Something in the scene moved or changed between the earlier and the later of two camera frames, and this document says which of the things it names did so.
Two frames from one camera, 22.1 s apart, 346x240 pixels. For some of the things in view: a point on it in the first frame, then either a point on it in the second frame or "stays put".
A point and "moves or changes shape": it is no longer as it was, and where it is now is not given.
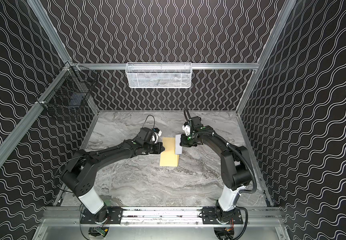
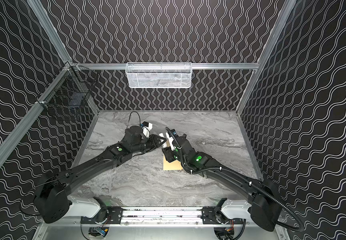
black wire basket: (71, 88) stays put
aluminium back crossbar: (195, 66) stays put
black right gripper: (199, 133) → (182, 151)
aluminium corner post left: (52, 34) stays put
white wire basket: (158, 75) stays put
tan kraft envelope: (168, 158) moves or changes shape
